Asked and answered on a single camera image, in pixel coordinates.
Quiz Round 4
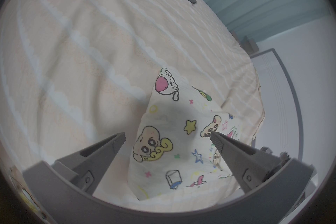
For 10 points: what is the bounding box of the grey bedside table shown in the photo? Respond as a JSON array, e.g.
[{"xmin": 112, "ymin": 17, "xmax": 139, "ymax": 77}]
[{"xmin": 237, "ymin": 33, "xmax": 260, "ymax": 52}]

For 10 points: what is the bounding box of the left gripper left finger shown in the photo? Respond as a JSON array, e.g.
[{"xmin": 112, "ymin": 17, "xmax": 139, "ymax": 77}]
[{"xmin": 54, "ymin": 132, "xmax": 126, "ymax": 195}]

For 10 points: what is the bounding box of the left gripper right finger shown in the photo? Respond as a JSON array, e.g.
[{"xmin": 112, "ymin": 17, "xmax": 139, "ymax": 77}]
[{"xmin": 210, "ymin": 132, "xmax": 287, "ymax": 193}]

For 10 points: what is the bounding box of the white printed pyjama top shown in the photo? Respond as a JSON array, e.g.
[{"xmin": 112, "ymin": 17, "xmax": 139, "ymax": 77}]
[{"xmin": 127, "ymin": 67, "xmax": 241, "ymax": 202}]

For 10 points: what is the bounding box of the bed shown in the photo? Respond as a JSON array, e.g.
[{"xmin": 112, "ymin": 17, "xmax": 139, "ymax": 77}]
[{"xmin": 0, "ymin": 0, "xmax": 306, "ymax": 208}]

